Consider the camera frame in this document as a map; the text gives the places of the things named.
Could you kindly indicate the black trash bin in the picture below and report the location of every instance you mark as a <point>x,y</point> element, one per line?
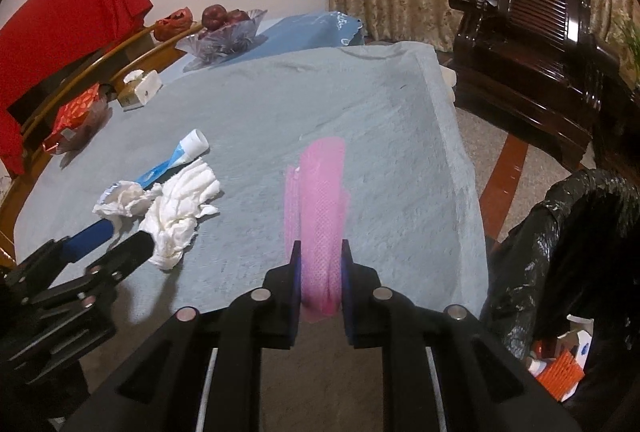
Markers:
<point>530,232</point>

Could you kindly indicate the glass fruit bowl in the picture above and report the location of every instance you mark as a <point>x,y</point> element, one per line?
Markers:
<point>220,41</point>

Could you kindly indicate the red apple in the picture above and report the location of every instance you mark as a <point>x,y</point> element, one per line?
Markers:
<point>214,15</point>
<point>239,16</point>

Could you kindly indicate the red mesh bag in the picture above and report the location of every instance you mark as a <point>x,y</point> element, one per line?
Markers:
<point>172,24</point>

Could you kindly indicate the dark wooden armchair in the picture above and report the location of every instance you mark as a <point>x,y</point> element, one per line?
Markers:
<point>525,61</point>

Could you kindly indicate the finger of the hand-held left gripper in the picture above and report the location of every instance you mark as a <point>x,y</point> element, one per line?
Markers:
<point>87,239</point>
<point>130,254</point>

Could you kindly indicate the blue plastic table cover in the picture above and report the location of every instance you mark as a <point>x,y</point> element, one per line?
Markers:
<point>300,34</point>

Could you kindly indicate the television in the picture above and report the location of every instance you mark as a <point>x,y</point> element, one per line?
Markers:
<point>30,104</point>

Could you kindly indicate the white carton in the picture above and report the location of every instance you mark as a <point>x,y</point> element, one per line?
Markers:
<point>575,342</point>

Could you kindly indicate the orange foam net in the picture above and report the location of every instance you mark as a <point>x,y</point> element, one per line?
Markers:
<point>562,372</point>

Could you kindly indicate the wooden cabinet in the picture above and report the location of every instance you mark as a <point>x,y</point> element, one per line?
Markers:
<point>150,56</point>

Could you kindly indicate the red patterned packet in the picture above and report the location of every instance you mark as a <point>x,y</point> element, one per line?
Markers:
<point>75,111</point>

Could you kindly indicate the pink foam net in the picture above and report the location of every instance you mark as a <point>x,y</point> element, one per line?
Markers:
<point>320,212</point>

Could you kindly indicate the blue white toothpaste tube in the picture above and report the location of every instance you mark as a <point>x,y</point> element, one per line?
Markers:
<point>187,149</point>

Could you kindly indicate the light blue table cloth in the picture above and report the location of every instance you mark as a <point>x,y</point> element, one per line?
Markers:
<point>350,111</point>

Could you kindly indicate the red cloth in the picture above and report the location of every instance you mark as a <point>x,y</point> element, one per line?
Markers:
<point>60,21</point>

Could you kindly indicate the large white tissue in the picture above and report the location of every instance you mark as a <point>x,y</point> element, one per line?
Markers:
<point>175,207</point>

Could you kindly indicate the small crumpled white tissue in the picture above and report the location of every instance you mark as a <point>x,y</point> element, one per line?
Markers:
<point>125,202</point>

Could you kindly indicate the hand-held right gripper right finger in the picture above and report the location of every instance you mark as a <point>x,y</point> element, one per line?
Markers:
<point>347,292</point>

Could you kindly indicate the white scalloped cloth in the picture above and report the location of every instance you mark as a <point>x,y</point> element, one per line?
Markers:
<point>448,81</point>

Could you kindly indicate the dark wooden side furniture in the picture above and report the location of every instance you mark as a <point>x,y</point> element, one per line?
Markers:
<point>620,126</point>

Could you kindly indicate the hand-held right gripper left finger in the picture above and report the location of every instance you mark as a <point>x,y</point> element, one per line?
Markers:
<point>297,282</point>

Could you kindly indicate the small beige box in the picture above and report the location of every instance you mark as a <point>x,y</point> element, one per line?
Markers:
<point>142,89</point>

